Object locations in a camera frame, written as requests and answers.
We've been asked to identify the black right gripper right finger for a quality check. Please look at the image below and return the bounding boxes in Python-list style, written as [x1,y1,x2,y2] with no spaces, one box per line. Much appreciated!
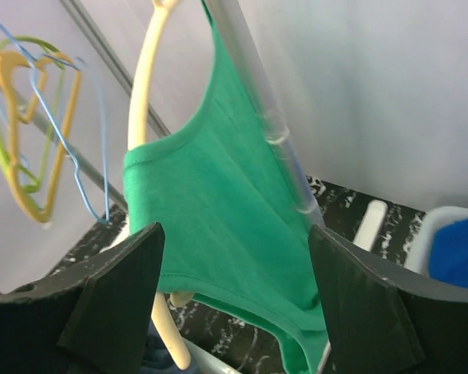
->
[308,225,468,374]

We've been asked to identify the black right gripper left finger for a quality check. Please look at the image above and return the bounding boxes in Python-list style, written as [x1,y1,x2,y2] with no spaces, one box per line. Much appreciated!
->
[12,224,165,373]

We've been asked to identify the cream curved wooden hanger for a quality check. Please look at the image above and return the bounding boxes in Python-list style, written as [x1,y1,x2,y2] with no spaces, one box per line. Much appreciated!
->
[127,0,191,369]

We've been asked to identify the lime green hanger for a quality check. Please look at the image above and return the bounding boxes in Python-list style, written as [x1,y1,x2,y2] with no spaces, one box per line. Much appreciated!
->
[0,36,66,193]

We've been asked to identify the green t-shirt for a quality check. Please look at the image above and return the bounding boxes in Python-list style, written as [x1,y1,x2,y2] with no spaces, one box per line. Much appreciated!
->
[122,0,331,374]

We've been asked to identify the dark navy tank top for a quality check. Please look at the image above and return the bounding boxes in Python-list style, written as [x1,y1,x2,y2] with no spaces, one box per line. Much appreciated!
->
[139,321,201,374]

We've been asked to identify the small white laundry basket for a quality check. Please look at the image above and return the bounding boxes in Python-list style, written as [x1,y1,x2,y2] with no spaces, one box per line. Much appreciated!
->
[404,206,468,277]

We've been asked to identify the folded blue clothes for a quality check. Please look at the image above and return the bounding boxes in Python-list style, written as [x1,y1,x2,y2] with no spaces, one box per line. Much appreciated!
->
[428,218,468,288]

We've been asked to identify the large white perforated basket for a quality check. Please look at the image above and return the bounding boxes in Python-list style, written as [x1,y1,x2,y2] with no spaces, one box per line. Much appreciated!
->
[185,340,240,374]

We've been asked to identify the white clothes rack frame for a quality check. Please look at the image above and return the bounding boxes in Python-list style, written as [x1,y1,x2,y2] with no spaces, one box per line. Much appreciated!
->
[7,0,387,254]

